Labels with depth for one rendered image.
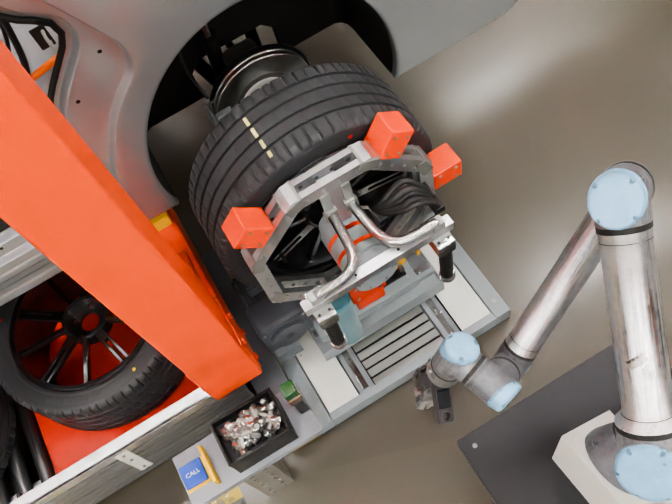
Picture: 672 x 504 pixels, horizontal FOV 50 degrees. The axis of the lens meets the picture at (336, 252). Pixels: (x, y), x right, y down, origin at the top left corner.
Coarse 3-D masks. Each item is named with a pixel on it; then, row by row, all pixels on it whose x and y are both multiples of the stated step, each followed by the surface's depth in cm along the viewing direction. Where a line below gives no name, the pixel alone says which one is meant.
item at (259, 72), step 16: (240, 64) 208; (256, 64) 208; (272, 64) 212; (288, 64) 215; (304, 64) 218; (224, 80) 210; (240, 80) 210; (256, 80) 213; (224, 96) 212; (240, 96) 215
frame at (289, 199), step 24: (360, 144) 174; (312, 168) 174; (336, 168) 176; (360, 168) 173; (384, 168) 179; (408, 168) 184; (432, 168) 190; (288, 192) 172; (312, 192) 171; (288, 216) 173; (408, 216) 213; (264, 264) 184; (264, 288) 193; (288, 288) 204; (312, 288) 209
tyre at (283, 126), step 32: (320, 64) 186; (352, 64) 190; (256, 96) 179; (288, 96) 177; (320, 96) 177; (352, 96) 179; (384, 96) 188; (224, 128) 181; (256, 128) 176; (288, 128) 173; (320, 128) 171; (352, 128) 174; (416, 128) 188; (224, 160) 179; (256, 160) 174; (288, 160) 171; (192, 192) 193; (224, 192) 179; (256, 192) 174; (224, 256) 189
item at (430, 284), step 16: (416, 256) 267; (416, 272) 260; (432, 272) 261; (416, 288) 261; (432, 288) 258; (400, 304) 259; (416, 304) 262; (368, 320) 259; (384, 320) 258; (336, 352) 258
